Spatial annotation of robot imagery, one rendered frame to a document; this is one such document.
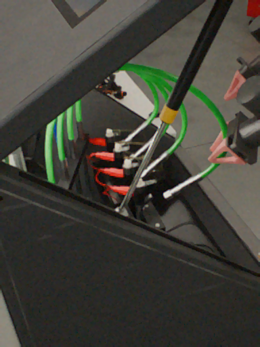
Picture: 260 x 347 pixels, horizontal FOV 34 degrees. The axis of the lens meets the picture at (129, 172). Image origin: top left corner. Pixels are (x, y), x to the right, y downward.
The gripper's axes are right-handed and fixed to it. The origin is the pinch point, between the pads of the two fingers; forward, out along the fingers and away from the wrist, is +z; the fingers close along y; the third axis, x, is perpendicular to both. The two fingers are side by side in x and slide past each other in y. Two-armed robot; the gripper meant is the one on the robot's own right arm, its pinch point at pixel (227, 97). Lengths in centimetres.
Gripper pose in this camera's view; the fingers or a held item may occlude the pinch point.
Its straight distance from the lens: 115.8
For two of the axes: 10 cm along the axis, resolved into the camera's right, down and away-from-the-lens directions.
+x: 0.7, 6.0, -7.9
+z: -6.9, 6.1, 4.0
